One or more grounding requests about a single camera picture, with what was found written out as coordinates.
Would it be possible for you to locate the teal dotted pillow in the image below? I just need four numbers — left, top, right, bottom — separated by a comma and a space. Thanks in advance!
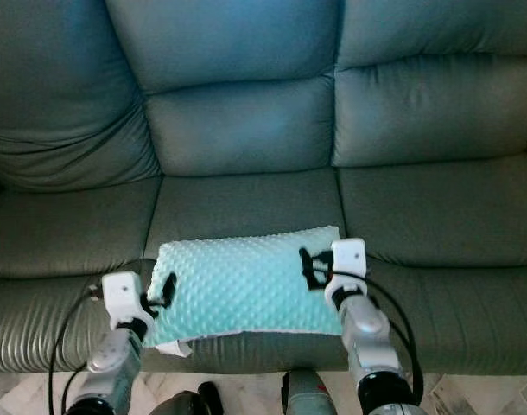
147, 226, 352, 358

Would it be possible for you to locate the grey green leather sofa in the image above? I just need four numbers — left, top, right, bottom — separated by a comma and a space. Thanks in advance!
0, 0, 527, 377

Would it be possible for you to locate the grey robot right leg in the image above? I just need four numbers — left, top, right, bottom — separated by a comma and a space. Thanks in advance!
283, 370, 338, 415

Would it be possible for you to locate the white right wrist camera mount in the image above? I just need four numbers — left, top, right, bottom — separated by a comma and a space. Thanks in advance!
330, 238, 370, 308

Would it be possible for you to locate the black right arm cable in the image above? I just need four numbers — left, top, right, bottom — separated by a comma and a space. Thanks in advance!
333, 271, 427, 407

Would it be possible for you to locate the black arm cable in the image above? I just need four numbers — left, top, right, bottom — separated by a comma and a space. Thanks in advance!
333, 271, 427, 407
48, 288, 107, 415

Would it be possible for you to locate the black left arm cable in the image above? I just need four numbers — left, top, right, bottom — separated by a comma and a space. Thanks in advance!
48, 288, 107, 415

